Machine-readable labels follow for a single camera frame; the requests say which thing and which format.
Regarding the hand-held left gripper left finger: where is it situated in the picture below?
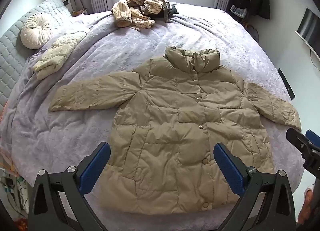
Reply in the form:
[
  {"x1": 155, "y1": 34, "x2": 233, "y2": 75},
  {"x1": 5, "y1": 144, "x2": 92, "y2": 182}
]
[{"x1": 28, "y1": 142, "x2": 111, "y2": 231}]

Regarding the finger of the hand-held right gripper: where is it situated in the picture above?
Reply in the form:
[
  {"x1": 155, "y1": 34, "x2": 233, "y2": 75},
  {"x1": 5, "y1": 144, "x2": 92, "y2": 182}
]
[
  {"x1": 286, "y1": 128, "x2": 312, "y2": 152},
  {"x1": 305, "y1": 130, "x2": 320, "y2": 147}
]

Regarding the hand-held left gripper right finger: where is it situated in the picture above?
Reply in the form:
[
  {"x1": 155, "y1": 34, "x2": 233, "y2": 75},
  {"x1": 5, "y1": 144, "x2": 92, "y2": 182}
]
[{"x1": 214, "y1": 143, "x2": 297, "y2": 231}]

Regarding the khaki puffer jacket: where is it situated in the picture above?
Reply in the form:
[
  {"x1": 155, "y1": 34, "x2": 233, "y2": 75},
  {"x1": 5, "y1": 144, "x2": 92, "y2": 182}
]
[{"x1": 48, "y1": 45, "x2": 302, "y2": 215}]

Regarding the person's right forearm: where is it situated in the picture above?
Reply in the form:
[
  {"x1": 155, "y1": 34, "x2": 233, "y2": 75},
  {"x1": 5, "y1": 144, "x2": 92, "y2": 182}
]
[{"x1": 297, "y1": 182, "x2": 320, "y2": 225}]

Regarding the lavender bedspread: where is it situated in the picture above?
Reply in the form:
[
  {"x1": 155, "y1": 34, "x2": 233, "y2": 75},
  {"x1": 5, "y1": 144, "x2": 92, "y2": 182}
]
[{"x1": 0, "y1": 3, "x2": 307, "y2": 231}]

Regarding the cream quilted jacket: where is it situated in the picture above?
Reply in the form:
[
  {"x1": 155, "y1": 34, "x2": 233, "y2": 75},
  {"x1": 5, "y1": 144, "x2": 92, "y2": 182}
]
[{"x1": 33, "y1": 31, "x2": 88, "y2": 80}]

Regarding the grey quilted headboard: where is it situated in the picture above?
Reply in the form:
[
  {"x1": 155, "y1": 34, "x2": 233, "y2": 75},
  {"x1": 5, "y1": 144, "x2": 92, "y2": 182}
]
[{"x1": 0, "y1": 0, "x2": 72, "y2": 107}]

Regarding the round cream cushion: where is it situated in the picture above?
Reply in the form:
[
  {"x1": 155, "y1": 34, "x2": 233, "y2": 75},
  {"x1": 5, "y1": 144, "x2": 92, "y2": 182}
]
[{"x1": 20, "y1": 13, "x2": 54, "y2": 50}]

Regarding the cream striped garment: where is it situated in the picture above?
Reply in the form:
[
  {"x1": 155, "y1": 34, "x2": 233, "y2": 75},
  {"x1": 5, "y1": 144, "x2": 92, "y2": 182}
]
[{"x1": 112, "y1": 0, "x2": 163, "y2": 30}]

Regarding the dark garment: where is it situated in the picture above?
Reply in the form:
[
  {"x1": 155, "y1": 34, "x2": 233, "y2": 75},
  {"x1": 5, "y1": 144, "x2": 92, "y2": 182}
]
[{"x1": 150, "y1": 3, "x2": 180, "y2": 18}]

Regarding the wall-mounted screen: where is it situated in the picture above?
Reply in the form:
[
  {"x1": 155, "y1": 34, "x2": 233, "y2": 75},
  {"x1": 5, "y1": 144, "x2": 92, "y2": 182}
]
[{"x1": 296, "y1": 8, "x2": 320, "y2": 51}]

